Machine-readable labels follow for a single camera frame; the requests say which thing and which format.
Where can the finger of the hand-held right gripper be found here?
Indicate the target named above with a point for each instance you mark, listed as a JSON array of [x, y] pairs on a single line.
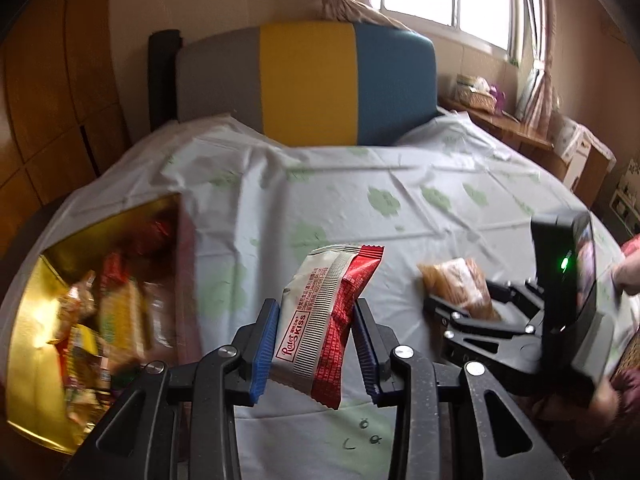
[[520, 297], [470, 330]]

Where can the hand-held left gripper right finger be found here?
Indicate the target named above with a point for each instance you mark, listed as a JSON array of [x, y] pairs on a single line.
[[367, 355]]

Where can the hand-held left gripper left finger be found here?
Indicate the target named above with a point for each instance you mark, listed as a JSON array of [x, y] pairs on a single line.
[[265, 355]]

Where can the clear brown snack packet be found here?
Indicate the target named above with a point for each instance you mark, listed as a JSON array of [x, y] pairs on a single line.
[[460, 285]]

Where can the white and red snack packet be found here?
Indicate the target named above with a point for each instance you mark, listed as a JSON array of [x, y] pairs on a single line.
[[320, 320]]

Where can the pile of snack packets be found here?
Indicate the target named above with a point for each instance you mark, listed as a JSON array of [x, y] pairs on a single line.
[[115, 310]]

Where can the gold tin box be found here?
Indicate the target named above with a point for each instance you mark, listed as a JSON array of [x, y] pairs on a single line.
[[35, 340]]

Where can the person's right hand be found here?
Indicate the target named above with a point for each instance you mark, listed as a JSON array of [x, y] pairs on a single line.
[[629, 277]]

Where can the purple patterned clothing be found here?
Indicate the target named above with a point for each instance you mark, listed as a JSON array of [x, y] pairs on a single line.
[[630, 370]]

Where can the white printed board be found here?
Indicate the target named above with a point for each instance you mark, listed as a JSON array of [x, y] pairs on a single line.
[[627, 195]]

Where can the white plastic tablecloth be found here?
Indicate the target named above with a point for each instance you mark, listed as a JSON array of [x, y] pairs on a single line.
[[350, 200]]

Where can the white cardboard box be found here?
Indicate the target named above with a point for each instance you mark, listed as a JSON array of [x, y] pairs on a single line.
[[580, 150]]

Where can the wooden side table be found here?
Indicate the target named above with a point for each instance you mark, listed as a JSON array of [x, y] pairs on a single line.
[[515, 135]]

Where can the small purple object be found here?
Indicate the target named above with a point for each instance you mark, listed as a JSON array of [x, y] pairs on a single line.
[[499, 95]]

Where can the woven tissue box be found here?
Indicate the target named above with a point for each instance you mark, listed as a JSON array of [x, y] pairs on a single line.
[[475, 92]]

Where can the sheer side curtain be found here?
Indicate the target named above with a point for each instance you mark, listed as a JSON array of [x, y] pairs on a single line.
[[542, 85]]

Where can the grey yellow blue chair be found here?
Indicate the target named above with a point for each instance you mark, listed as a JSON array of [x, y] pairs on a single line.
[[310, 80]]

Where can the black rolled mat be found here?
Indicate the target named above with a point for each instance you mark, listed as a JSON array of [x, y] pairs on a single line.
[[164, 80]]

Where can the wooden wardrobe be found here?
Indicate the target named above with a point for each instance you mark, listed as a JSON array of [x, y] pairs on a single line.
[[45, 85]]

